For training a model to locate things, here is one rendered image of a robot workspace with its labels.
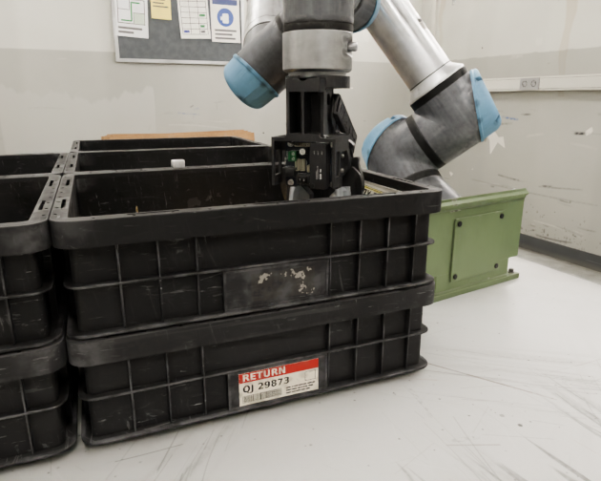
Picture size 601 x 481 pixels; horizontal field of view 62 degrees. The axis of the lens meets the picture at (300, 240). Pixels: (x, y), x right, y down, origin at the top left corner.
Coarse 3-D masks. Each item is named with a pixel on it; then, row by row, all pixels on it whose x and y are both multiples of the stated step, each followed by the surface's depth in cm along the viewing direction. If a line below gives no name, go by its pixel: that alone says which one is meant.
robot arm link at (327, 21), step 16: (288, 0) 51; (304, 0) 50; (320, 0) 49; (336, 0) 50; (352, 0) 51; (288, 16) 51; (304, 16) 50; (320, 16) 50; (336, 16) 50; (352, 16) 52
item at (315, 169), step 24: (288, 96) 51; (312, 96) 53; (288, 120) 52; (312, 120) 54; (288, 144) 54; (312, 144) 52; (336, 144) 51; (288, 168) 54; (312, 168) 53; (336, 168) 54
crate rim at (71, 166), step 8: (80, 152) 94; (88, 152) 94; (96, 152) 95; (104, 152) 95; (112, 152) 96; (120, 152) 96; (128, 152) 97; (136, 152) 97; (144, 152) 98; (152, 152) 98; (160, 152) 99; (168, 152) 99; (176, 152) 100; (72, 160) 81; (72, 168) 72; (144, 168) 72; (152, 168) 72; (160, 168) 72; (168, 168) 73
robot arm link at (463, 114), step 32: (384, 0) 87; (384, 32) 89; (416, 32) 88; (416, 64) 89; (448, 64) 89; (416, 96) 90; (448, 96) 87; (480, 96) 86; (448, 128) 89; (480, 128) 88; (448, 160) 94
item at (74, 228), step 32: (64, 192) 54; (416, 192) 54; (64, 224) 41; (96, 224) 42; (128, 224) 43; (160, 224) 44; (192, 224) 45; (224, 224) 46; (256, 224) 48; (288, 224) 49
